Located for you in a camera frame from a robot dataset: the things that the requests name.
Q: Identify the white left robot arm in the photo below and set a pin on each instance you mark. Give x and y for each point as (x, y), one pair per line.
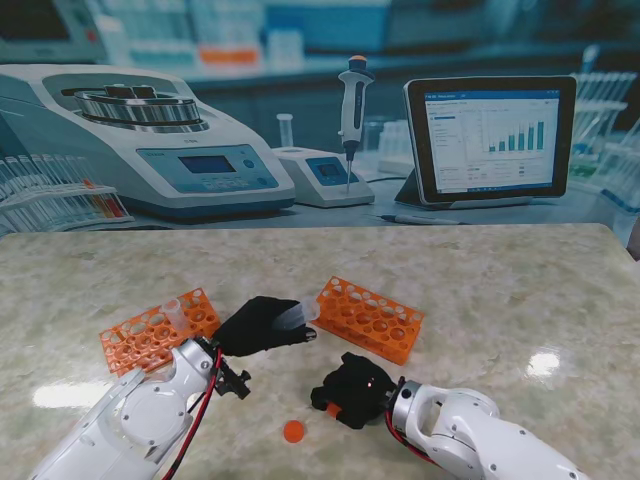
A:
(140, 420)

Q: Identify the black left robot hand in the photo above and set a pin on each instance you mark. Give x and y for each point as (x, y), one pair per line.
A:
(250, 330)

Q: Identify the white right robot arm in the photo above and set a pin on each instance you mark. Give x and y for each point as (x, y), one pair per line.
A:
(475, 430)

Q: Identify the printed laboratory backdrop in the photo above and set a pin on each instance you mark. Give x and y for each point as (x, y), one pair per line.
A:
(320, 100)

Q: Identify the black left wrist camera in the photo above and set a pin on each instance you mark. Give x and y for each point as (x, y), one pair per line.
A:
(235, 384)

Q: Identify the orange test tube rack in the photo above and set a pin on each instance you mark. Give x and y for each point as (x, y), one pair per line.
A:
(370, 315)
(145, 340)

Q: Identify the clear plastic test tube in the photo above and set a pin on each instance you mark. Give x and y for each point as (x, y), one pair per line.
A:
(300, 314)
(176, 315)

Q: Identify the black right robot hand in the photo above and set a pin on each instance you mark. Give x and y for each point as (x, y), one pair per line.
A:
(362, 390)

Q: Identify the orange tube cap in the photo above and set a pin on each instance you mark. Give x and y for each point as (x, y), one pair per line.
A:
(294, 431)
(333, 410)

